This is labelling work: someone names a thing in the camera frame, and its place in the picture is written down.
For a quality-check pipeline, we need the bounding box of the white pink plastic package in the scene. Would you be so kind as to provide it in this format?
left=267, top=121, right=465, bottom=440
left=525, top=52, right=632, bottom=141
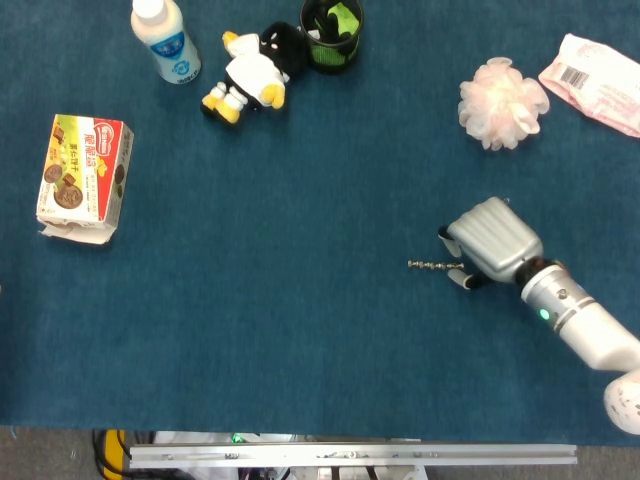
left=537, top=33, right=640, bottom=139

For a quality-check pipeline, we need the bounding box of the red yellow biscuit box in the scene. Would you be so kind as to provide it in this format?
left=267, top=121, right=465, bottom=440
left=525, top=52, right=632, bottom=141
left=35, top=113, right=135, bottom=246

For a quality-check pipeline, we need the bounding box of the green item in pen holder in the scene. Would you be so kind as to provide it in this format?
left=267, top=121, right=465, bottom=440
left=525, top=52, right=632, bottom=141
left=325, top=2, right=362, bottom=40

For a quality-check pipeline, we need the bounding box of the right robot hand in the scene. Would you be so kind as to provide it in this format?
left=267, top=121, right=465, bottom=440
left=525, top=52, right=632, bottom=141
left=436, top=196, right=545, bottom=293

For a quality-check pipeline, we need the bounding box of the white plastic drink bottle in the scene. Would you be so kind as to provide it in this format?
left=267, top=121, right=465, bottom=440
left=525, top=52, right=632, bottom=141
left=130, top=0, right=203, bottom=86

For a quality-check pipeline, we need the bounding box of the black white yellow plush toy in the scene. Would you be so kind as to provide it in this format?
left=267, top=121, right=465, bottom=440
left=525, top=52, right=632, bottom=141
left=200, top=20, right=309, bottom=127

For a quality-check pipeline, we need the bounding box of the yellow black cable bundle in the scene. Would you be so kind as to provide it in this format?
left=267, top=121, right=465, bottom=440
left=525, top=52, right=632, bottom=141
left=91, top=428, right=130, bottom=480

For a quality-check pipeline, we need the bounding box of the metal bead chain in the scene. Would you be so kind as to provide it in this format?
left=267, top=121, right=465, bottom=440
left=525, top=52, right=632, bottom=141
left=407, top=259, right=466, bottom=271

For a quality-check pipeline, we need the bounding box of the pink mesh bath sponge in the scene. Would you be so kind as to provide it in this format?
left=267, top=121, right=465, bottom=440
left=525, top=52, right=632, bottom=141
left=457, top=56, right=551, bottom=152

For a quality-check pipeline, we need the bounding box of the black mesh pen holder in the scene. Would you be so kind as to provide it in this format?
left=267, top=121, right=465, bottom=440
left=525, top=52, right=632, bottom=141
left=298, top=0, right=365, bottom=74

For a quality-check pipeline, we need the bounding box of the aluminium frame rail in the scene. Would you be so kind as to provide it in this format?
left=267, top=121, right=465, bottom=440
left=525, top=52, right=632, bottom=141
left=128, top=442, right=579, bottom=469

